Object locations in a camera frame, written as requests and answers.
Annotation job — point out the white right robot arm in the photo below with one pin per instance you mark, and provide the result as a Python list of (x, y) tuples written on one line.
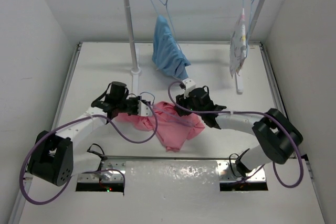
[(277, 137)]

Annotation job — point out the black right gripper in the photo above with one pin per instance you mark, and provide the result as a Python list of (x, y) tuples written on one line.
[(181, 102)]

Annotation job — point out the blue wire hanger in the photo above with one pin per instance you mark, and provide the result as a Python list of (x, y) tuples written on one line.
[(171, 117)]

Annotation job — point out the white patterned garment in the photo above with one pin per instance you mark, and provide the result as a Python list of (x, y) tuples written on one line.
[(238, 45)]

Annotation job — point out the empty blue hanger right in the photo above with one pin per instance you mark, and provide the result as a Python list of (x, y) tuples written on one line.
[(256, 1)]

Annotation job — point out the metal base plate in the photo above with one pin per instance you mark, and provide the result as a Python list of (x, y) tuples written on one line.
[(112, 168), (228, 174)]

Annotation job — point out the pink t shirt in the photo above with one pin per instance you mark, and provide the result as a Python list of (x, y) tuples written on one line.
[(171, 135)]

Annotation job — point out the blue hanger holding blue shirt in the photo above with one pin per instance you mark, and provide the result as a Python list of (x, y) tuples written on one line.
[(165, 4)]

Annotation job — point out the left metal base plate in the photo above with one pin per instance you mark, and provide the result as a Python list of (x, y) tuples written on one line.
[(112, 168)]

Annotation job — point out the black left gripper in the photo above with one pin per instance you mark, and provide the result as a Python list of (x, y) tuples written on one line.
[(135, 99)]

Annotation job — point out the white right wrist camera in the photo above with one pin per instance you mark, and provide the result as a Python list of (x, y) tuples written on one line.
[(188, 85)]

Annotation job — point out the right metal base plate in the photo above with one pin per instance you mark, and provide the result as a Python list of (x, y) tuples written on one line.
[(228, 174)]

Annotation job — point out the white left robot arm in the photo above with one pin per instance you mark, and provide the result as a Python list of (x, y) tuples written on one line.
[(54, 159)]

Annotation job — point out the blue t shirt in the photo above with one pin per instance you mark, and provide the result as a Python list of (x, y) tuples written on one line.
[(167, 56)]

